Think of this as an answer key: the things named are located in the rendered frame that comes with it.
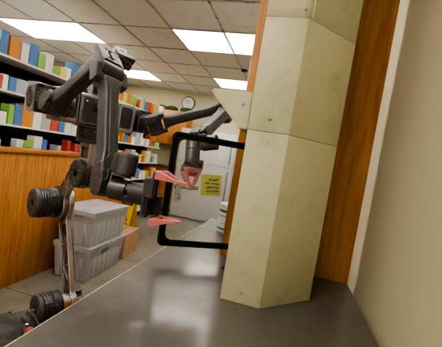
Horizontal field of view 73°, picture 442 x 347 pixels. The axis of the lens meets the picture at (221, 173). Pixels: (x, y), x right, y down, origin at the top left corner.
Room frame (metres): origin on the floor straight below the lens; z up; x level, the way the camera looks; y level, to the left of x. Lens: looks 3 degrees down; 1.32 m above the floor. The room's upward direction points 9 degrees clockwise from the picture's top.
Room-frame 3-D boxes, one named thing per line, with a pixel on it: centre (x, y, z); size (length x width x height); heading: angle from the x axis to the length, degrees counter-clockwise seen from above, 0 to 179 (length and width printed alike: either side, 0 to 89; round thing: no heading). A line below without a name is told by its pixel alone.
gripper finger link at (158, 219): (0.76, 0.13, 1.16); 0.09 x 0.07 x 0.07; 77
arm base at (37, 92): (1.26, 0.76, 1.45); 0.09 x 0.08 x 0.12; 140
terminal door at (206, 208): (1.07, 0.04, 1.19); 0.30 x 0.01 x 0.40; 108
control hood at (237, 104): (0.98, -0.03, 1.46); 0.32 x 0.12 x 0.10; 167
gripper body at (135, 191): (0.77, 0.20, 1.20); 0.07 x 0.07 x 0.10; 77
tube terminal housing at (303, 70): (0.94, -0.21, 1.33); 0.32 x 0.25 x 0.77; 167
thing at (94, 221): (2.95, 1.18, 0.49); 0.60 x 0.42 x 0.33; 167
